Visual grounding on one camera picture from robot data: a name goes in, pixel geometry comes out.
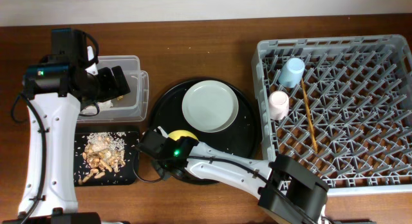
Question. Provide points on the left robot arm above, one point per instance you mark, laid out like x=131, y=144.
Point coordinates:
x=55, y=91

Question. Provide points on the round black tray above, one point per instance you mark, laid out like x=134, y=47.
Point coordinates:
x=241, y=138

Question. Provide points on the wooden chopstick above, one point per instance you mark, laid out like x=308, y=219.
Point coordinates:
x=309, y=117

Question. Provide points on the clear plastic bin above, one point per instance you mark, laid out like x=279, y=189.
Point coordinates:
x=131, y=107

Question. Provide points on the grey dishwasher rack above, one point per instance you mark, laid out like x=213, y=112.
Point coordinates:
x=359, y=92

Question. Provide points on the peanut shell food scraps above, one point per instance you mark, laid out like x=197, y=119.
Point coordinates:
x=103, y=156

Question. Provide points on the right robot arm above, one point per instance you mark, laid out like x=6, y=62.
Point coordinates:
x=286, y=190

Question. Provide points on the pink cup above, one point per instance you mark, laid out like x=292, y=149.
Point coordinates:
x=278, y=104

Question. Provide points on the grey plate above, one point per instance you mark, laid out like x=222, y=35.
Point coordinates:
x=210, y=106

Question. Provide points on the black rectangular tray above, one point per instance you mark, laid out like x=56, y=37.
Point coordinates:
x=131, y=155

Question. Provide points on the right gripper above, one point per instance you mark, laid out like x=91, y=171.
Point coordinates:
x=165, y=170

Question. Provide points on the blue cup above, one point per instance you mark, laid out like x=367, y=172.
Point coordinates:
x=291, y=72

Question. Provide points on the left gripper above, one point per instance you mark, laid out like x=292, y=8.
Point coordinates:
x=112, y=89

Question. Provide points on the yellow bowl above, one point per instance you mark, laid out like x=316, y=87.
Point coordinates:
x=176, y=135

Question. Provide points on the white tissue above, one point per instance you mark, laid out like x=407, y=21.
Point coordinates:
x=105, y=105

